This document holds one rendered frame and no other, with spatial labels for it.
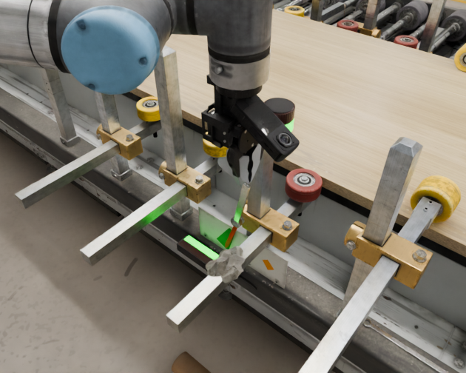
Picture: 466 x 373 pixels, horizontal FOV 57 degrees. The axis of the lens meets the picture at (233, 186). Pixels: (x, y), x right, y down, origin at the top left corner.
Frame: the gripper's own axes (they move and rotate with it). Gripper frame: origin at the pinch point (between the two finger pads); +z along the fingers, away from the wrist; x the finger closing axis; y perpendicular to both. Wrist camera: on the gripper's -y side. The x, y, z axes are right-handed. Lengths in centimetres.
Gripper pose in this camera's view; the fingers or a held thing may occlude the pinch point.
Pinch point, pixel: (247, 183)
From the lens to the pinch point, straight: 76.9
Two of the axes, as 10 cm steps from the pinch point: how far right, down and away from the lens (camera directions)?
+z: 0.1, 7.4, 6.7
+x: -6.4, 5.2, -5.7
